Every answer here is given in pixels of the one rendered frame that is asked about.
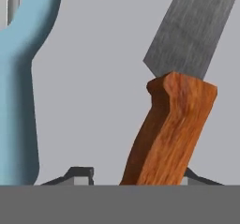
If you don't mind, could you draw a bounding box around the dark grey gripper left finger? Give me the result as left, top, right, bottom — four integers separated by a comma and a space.
40, 166, 95, 187

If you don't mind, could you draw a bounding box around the light blue peeler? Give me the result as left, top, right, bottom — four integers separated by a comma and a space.
0, 0, 64, 187

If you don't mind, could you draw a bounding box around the wooden handled knife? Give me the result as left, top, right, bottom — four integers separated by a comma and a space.
119, 0, 240, 187

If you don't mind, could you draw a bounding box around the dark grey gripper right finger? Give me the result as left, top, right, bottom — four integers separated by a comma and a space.
181, 167, 225, 187

